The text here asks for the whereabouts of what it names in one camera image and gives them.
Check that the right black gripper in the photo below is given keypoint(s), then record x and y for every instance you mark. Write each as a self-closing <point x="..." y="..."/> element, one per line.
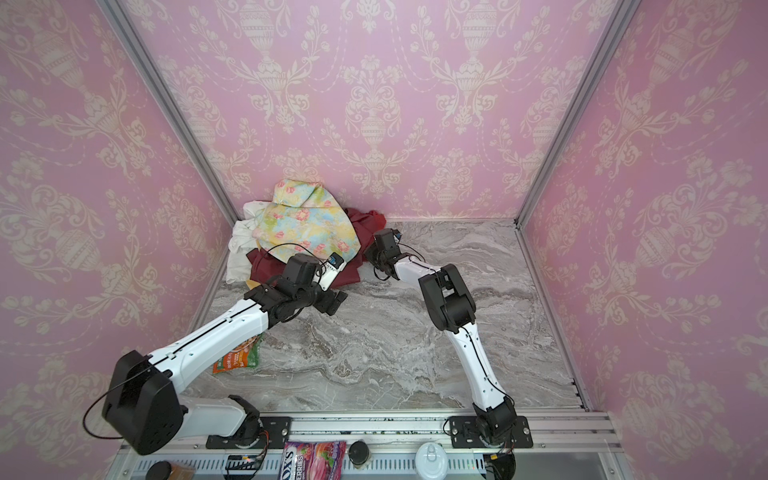
<point x="381" y="251"/>

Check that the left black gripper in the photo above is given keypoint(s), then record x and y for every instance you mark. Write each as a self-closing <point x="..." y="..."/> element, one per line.
<point x="331" y="301"/>

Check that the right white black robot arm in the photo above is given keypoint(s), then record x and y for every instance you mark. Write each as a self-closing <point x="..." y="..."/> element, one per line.
<point x="452" y="310"/>

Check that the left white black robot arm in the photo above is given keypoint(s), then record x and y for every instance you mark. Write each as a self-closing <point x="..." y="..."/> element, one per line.
<point x="144" y="403"/>

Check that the maroon cloth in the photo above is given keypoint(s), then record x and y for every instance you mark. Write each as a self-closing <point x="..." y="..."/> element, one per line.
<point x="366" y="223"/>

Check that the floral pastel cloth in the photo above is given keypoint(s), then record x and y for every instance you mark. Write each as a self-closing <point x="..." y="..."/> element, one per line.
<point x="305" y="217"/>

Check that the white cloth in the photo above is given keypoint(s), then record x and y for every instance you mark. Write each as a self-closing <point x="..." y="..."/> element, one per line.
<point x="238" y="268"/>

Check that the orange green snack packet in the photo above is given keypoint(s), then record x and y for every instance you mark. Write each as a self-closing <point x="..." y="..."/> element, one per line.
<point x="244" y="356"/>

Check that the black round knob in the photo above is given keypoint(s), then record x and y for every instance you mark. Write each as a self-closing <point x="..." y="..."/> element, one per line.
<point x="359" y="454"/>

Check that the pink candy bag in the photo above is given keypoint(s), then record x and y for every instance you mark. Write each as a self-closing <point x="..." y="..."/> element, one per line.
<point x="312" y="461"/>

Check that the black electronics board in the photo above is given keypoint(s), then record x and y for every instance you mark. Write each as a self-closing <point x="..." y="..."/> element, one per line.
<point x="242" y="467"/>

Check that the white round lid container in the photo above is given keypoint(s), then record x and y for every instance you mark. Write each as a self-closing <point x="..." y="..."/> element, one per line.
<point x="431" y="462"/>

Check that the brown black bottle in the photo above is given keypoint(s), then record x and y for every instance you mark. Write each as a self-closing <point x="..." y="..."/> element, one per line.
<point x="168" y="470"/>

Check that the black round cap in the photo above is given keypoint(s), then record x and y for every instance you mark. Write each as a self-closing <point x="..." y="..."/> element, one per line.
<point x="500" y="466"/>

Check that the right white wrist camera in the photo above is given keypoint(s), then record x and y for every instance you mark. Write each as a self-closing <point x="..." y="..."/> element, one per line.
<point x="396" y="234"/>

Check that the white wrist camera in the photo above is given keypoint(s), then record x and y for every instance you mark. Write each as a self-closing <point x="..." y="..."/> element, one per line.
<point x="329" y="269"/>
<point x="396" y="234"/>

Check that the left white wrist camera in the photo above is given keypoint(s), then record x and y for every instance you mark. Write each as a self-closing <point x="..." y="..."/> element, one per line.
<point x="329" y="269"/>

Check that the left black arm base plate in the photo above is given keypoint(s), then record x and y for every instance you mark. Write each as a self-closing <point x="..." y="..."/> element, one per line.
<point x="272" y="432"/>

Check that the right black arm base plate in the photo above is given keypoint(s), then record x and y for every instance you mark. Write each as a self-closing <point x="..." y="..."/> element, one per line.
<point x="472" y="432"/>

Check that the aluminium rail frame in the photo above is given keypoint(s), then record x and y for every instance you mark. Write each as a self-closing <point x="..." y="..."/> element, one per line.
<point x="568" y="444"/>

